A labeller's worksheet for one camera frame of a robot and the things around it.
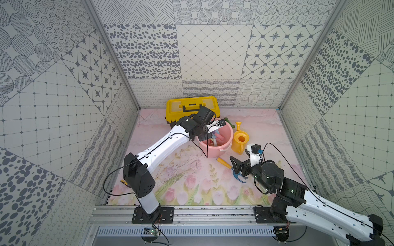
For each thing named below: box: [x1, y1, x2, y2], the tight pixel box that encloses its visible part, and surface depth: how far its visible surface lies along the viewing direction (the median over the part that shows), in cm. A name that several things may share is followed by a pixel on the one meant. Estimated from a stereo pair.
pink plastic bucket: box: [199, 121, 234, 159], surface depth 93 cm
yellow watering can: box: [231, 121, 250, 156], surface depth 93 cm
